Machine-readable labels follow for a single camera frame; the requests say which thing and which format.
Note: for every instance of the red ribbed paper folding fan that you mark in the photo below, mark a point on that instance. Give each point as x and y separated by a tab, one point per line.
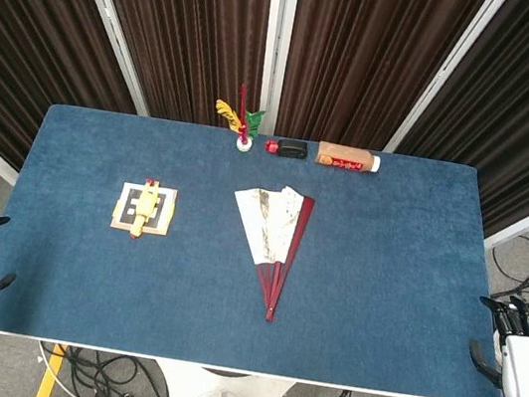
270	224

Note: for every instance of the yellow floor tape strip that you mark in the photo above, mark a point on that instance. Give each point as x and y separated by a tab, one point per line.
49	376

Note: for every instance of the blue felt table mat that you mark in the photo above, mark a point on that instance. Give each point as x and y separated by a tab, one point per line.
356	283

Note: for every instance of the yellow toy figure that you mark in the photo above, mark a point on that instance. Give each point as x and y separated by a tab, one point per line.
146	205

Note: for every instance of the square fiducial marker board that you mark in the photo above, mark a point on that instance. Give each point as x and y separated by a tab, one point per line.
164	213

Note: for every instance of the dark brown curtain panel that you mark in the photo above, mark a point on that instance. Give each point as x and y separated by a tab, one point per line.
185	30
22	44
524	114
367	58

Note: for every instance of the brown bottle with white cap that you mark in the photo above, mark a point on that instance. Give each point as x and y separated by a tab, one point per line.
346	157

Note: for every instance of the black bottle with red cap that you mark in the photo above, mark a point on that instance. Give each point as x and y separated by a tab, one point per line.
292	149

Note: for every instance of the colourful feather shuttlecock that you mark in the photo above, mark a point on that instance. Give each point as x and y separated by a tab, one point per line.
246	130

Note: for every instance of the white partition frame post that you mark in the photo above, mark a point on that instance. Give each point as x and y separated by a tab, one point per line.
108	17
278	34
445	71

